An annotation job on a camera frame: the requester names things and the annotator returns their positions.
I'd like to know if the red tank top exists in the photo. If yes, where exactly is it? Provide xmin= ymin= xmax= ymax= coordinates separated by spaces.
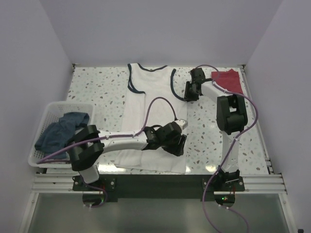
xmin=211 ymin=69 xmax=243 ymax=94

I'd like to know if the white plastic laundry basket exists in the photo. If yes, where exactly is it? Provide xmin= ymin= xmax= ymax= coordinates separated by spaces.
xmin=28 ymin=101 xmax=95 ymax=169

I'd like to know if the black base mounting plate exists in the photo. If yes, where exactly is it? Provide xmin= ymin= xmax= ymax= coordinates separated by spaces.
xmin=72 ymin=174 xmax=245 ymax=203

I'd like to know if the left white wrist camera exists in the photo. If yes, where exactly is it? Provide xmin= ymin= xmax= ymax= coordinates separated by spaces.
xmin=175 ymin=119 xmax=188 ymax=130

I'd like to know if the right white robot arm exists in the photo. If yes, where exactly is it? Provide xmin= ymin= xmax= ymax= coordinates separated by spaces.
xmin=184 ymin=68 xmax=248 ymax=191

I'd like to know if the dark navy garment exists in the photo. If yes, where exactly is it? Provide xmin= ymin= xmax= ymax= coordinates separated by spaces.
xmin=35 ymin=112 xmax=89 ymax=157

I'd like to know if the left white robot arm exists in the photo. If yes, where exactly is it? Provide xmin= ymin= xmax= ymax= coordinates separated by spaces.
xmin=67 ymin=119 xmax=188 ymax=190

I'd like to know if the white navy tank top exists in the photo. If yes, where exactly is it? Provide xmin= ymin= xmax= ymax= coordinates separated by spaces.
xmin=115 ymin=63 xmax=187 ymax=173

